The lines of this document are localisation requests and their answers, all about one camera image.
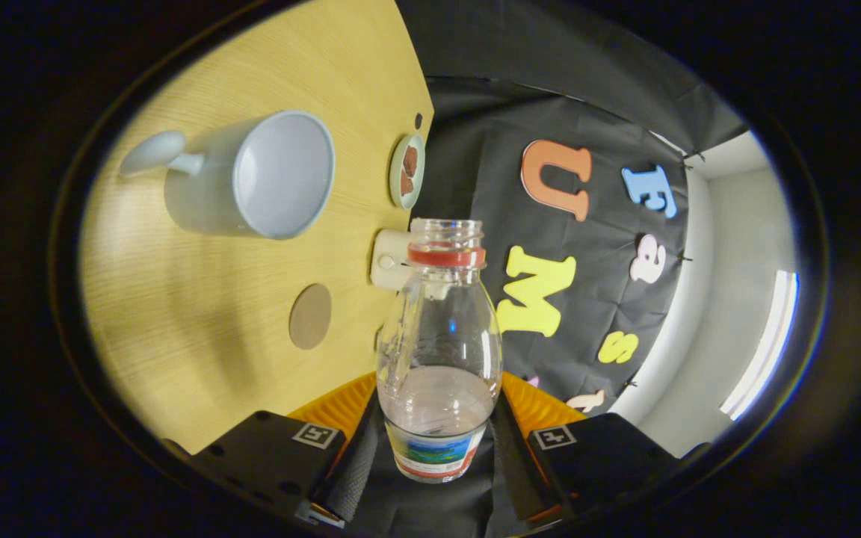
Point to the light green plate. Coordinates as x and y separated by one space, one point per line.
394 172

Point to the white cup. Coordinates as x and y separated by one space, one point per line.
281 175

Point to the long ceiling light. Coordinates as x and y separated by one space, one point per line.
763 344

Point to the wooden table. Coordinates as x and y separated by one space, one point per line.
199 299

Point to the clear plastic juice bottle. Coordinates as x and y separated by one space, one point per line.
438 336

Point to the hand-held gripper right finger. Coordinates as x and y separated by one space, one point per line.
602 463

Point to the white toaster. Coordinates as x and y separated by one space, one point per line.
387 261

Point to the brown bread slice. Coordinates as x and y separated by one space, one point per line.
406 184
410 160

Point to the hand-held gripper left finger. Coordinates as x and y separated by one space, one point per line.
273 456

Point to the round brown coaster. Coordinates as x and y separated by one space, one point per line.
310 316

